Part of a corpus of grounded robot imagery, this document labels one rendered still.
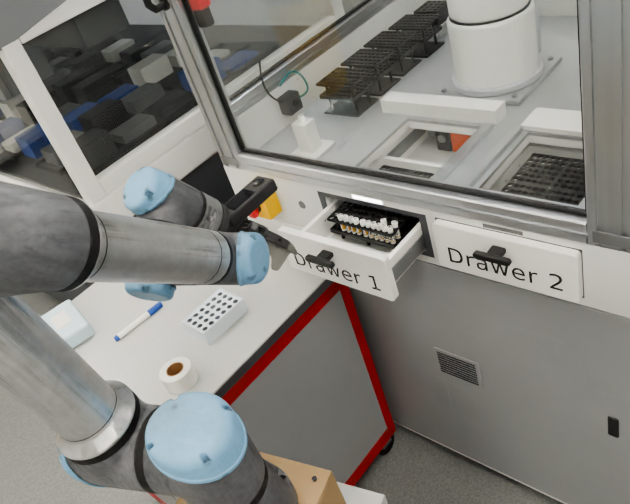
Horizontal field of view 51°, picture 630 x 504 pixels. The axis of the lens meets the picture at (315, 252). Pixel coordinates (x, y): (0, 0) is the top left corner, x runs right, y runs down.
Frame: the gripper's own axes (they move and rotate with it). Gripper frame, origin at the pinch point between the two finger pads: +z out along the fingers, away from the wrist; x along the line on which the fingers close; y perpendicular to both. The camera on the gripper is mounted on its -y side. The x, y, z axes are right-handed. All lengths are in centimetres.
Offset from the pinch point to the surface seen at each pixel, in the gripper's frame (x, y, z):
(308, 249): -6.0, -2.2, 13.5
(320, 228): -11.3, -8.5, 21.0
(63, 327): -57, 35, 0
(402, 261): 12.9, -6.1, 19.9
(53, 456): -122, 91, 58
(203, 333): -21.1, 22.5, 8.6
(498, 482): 19, 35, 97
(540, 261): 39.4, -12.9, 20.7
